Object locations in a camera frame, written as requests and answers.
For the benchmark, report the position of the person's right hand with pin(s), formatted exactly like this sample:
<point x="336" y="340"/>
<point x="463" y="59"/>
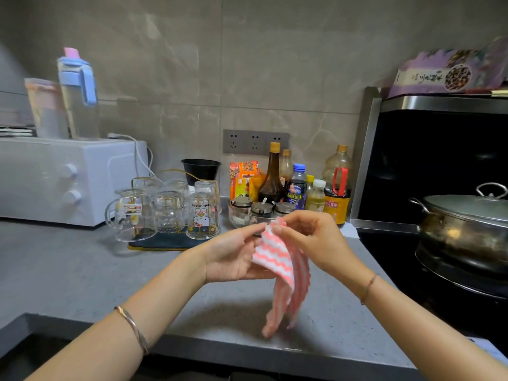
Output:
<point x="329" y="246"/>

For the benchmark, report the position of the person's left hand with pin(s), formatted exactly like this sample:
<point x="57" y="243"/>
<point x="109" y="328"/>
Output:
<point x="226" y="257"/>

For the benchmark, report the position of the cartoon cat print glass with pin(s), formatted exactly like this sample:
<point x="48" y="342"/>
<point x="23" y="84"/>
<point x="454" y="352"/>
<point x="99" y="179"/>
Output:
<point x="203" y="218"/>

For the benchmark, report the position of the pink striped cloth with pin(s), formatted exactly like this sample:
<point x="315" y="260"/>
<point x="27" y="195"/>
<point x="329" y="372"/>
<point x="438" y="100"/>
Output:
<point x="278" y="253"/>

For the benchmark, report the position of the short textured glass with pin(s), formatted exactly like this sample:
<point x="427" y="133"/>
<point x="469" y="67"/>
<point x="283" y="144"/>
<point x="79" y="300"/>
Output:
<point x="169" y="214"/>

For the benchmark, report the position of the embossed ribbed clear glass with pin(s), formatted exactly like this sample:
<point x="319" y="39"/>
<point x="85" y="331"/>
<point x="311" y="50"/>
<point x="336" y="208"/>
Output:
<point x="177" y="184"/>

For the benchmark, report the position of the penguin print glass mug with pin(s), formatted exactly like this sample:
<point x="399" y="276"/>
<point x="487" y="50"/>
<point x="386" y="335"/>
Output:
<point x="131" y="218"/>

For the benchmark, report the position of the person's left forearm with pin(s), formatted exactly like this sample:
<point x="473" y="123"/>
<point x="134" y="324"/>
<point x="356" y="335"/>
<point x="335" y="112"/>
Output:
<point x="111" y="333"/>

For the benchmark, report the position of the person's right forearm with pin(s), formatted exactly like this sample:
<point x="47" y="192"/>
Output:
<point x="436" y="333"/>

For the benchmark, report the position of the white paper towel sheet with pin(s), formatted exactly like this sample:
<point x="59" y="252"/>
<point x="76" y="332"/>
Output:
<point x="349" y="230"/>

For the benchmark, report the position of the clear round condiment tray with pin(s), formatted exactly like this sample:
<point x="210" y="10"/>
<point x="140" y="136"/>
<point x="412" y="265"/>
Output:
<point x="238" y="222"/>

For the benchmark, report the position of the yellow liquid bottle white cap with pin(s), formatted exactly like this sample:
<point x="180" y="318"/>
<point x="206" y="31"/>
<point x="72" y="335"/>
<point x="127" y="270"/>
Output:
<point x="316" y="198"/>

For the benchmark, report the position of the glass spice jar steel lid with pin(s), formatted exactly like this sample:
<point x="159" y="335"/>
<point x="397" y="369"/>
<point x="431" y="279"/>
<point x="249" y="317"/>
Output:
<point x="241" y="202"/>
<point x="261" y="208"/>
<point x="284" y="207"/>

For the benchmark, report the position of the dark bottle blue cap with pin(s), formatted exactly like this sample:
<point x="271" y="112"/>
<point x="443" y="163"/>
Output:
<point x="296" y="190"/>

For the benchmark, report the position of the small bottle yellow cap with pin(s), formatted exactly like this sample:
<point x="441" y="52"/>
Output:
<point x="310" y="180"/>

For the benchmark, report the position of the yellow seasoning pouch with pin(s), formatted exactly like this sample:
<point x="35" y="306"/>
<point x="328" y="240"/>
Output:
<point x="256" y="186"/>

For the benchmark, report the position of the orange seasoning packet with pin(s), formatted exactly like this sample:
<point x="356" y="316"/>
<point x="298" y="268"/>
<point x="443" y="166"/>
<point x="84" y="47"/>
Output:
<point x="243" y="180"/>

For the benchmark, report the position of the dark brown glass bottle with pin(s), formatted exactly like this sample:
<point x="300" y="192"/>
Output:
<point x="272" y="186"/>

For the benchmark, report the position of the clear bottle brown cap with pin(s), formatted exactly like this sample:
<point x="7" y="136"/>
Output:
<point x="286" y="166"/>

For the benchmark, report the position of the black plastic bowl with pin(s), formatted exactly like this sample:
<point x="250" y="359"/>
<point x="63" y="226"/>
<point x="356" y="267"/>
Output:
<point x="201" y="169"/>

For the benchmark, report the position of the stainless steel pot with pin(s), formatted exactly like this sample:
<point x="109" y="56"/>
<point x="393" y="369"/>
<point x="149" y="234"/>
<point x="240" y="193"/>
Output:
<point x="460" y="238"/>

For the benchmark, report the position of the steel pot lid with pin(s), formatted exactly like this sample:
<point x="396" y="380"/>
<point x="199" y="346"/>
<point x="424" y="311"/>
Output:
<point x="472" y="208"/>

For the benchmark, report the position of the white microwave oven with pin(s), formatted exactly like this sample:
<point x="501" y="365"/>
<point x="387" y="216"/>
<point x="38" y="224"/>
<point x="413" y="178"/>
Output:
<point x="67" y="182"/>

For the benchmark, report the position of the white label sticker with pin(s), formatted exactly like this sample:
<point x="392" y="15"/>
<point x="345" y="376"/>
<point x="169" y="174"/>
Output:
<point x="490" y="348"/>

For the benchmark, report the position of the purple food packet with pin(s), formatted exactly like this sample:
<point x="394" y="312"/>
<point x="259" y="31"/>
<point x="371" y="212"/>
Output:
<point x="424" y="77"/>

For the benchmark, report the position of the clear jug blue lid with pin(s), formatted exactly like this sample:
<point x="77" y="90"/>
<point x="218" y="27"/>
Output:
<point x="79" y="111"/>

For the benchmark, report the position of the pale yellow flat pack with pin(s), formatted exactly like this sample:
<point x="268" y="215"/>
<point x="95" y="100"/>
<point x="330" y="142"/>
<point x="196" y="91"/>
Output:
<point x="500" y="93"/>

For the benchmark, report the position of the clear container pink lid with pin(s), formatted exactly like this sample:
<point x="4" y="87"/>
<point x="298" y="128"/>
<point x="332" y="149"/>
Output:
<point x="45" y="113"/>

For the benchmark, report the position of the stack of flat coasters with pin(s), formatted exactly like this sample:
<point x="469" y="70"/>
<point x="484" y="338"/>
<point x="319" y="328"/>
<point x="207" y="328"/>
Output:
<point x="16" y="131"/>

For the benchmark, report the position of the grey wall socket panel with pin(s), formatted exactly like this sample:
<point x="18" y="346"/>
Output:
<point x="256" y="142"/>

